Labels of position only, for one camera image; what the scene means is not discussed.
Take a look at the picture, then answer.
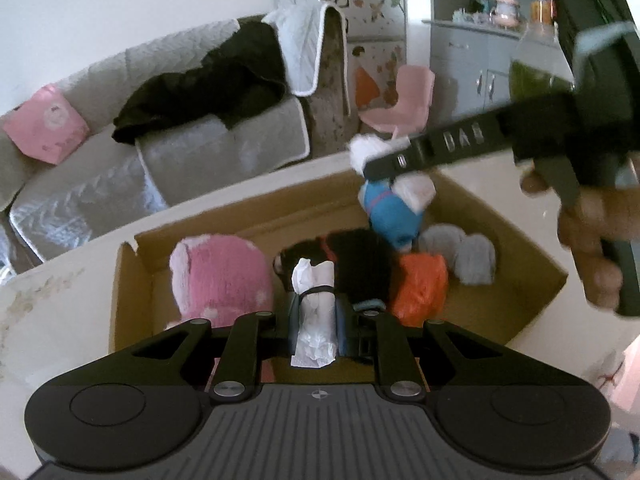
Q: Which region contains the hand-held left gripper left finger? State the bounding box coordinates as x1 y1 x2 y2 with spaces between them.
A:
55 294 301 404

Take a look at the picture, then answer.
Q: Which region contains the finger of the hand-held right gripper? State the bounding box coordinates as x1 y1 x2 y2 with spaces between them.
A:
363 105 519 182

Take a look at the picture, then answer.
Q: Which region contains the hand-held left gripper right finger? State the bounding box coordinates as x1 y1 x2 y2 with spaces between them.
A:
335 295 587 403

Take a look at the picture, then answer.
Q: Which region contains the white sock bundle dark band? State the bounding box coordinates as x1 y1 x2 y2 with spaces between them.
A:
290 257 337 369

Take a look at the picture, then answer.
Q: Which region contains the black plush toy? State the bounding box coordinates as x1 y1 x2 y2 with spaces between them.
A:
273 229 397 307

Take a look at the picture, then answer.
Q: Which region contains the pink fuzzy sock bundle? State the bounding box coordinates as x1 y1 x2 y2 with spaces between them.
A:
169 233 275 332

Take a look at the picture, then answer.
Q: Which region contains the white plush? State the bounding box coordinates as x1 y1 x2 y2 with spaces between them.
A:
348 134 437 252

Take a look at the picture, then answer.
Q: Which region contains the grey sock roll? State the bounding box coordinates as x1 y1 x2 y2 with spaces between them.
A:
418 223 497 287

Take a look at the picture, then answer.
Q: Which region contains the brown cardboard box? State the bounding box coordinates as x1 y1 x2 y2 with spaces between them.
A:
111 167 570 356

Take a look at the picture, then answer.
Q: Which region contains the person's right hand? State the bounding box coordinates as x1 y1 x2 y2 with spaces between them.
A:
520 169 627 312

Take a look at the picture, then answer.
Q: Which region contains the pink plastic chair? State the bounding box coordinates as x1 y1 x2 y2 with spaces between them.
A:
358 66 436 139

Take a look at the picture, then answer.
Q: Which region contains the glass fish bowl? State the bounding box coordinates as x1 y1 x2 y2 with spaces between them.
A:
509 21 576 106

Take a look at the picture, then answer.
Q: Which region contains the grey display cabinet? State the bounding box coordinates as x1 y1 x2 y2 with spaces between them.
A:
422 0 571 122

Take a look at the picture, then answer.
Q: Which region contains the orange bottle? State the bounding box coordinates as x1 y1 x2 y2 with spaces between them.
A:
531 0 557 25

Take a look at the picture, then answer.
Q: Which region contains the pink teapot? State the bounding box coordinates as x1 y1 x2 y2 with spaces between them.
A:
491 0 522 29

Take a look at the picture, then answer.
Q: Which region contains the white quilted armrest cover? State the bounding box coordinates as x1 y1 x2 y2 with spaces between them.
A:
262 2 347 97

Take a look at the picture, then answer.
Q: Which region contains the grey quilted sofa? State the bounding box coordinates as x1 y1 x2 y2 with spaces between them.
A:
0 2 352 277

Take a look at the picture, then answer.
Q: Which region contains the black clothing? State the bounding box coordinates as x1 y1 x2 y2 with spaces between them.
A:
111 20 291 145

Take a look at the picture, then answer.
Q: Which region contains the pink printed cushion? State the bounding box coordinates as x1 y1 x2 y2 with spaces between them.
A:
2 85 91 165

